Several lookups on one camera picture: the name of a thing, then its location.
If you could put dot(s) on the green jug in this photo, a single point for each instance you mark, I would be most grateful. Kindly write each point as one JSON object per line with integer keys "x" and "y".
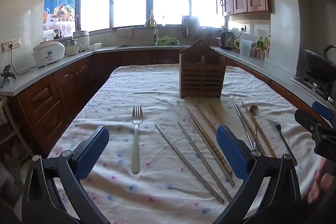
{"x": 237, "y": 45}

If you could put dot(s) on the kitchen sink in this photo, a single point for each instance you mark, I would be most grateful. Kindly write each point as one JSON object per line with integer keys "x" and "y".
{"x": 134, "y": 46}

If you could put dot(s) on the black utensil holder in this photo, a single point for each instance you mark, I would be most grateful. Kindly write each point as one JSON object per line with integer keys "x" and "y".
{"x": 210, "y": 34}

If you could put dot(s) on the small metal pot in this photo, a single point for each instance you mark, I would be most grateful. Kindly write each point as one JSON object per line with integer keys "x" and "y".
{"x": 59, "y": 33}

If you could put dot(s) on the translucent white pitcher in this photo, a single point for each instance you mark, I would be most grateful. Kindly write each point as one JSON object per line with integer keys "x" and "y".
{"x": 246, "y": 48}

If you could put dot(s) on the steel spoon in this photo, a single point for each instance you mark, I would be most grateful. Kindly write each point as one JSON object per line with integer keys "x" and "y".
{"x": 254, "y": 109}

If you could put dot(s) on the chrome kitchen faucet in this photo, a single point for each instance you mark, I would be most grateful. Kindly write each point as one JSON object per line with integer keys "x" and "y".
{"x": 156, "y": 35}

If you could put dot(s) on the white rice cooker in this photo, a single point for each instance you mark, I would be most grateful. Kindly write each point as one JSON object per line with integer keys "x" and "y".
{"x": 48, "y": 53}

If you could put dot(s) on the wooden utensil holder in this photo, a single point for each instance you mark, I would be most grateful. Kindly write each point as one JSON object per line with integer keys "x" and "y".
{"x": 200, "y": 77}

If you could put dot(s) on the white container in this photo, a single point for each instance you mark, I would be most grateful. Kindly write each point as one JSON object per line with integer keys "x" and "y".
{"x": 49, "y": 35}

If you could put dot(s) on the grey kitchen countertop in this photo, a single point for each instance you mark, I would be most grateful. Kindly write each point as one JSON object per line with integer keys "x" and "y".
{"x": 39, "y": 71}

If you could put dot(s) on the gas stove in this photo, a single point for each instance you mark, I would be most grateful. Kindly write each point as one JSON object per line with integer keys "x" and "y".
{"x": 315, "y": 85}

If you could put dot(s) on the black camera on tripod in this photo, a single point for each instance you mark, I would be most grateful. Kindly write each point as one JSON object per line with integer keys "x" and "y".
{"x": 6, "y": 73}

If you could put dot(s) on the small white electric cooker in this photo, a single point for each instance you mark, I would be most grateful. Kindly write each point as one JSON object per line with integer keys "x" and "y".
{"x": 72, "y": 49}

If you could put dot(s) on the wooden lower cabinets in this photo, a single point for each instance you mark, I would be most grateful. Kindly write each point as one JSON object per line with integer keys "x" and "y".
{"x": 52, "y": 103}

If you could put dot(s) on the dark sauce bottle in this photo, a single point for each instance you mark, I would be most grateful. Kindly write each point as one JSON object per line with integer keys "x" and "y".
{"x": 269, "y": 43}

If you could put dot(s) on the yellow oil bottle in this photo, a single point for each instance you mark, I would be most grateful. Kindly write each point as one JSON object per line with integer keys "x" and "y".
{"x": 265, "y": 45}
{"x": 259, "y": 43}

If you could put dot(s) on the large steel fork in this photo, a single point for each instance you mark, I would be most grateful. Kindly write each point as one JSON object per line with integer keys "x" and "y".
{"x": 135, "y": 150}

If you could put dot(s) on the white floral tablecloth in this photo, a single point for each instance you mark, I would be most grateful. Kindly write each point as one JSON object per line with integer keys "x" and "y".
{"x": 110, "y": 98}

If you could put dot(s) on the white bowl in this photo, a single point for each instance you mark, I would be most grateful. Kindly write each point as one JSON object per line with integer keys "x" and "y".
{"x": 97, "y": 45}
{"x": 90, "y": 48}

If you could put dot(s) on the person's right hand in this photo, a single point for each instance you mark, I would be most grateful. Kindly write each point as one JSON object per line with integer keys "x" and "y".
{"x": 324, "y": 183}

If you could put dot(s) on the white dishcloth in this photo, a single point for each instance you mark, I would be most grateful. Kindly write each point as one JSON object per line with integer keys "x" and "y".
{"x": 124, "y": 33}

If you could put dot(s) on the green colander with vegetables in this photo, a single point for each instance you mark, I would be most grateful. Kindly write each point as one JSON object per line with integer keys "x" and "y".
{"x": 167, "y": 42}

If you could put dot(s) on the row of spice jars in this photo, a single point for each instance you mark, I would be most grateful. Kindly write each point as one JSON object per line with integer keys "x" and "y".
{"x": 260, "y": 54}

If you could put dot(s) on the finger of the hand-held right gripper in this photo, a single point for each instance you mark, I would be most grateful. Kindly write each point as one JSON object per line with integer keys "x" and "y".
{"x": 321, "y": 108}
{"x": 304, "y": 119}

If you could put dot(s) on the small steel fork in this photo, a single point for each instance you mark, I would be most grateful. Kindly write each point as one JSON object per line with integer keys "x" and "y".
{"x": 282, "y": 138}

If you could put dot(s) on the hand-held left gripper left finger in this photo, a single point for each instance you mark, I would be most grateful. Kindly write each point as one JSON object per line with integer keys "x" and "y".
{"x": 94, "y": 150}

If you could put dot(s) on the white wall socket strip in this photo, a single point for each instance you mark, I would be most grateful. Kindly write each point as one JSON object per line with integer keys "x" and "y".
{"x": 11, "y": 43}

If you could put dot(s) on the white steamer pot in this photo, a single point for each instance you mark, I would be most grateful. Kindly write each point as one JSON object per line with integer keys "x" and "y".
{"x": 82, "y": 39}

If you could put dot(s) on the yellow soap bottle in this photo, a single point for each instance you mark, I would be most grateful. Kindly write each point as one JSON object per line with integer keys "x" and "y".
{"x": 152, "y": 19}

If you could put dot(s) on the pink container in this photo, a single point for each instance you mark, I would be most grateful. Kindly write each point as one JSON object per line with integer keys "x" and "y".
{"x": 218, "y": 42}

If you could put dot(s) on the metal chopstick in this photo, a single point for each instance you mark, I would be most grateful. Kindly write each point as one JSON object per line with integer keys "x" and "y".
{"x": 205, "y": 161}
{"x": 189, "y": 163}
{"x": 244, "y": 125}
{"x": 207, "y": 144}

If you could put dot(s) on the metal dish rack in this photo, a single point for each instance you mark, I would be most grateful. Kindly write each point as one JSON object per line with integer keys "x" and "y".
{"x": 189, "y": 27}

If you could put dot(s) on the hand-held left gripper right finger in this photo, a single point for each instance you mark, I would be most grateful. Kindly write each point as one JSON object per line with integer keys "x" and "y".
{"x": 232, "y": 150}

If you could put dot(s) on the black steel kettle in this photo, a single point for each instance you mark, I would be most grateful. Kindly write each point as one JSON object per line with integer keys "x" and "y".
{"x": 226, "y": 40}

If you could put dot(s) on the black wok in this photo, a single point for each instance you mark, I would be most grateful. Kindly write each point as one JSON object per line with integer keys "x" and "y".
{"x": 317, "y": 61}

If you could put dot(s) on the small white wall socket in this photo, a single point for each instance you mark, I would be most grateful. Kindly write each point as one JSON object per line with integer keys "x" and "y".
{"x": 242, "y": 28}

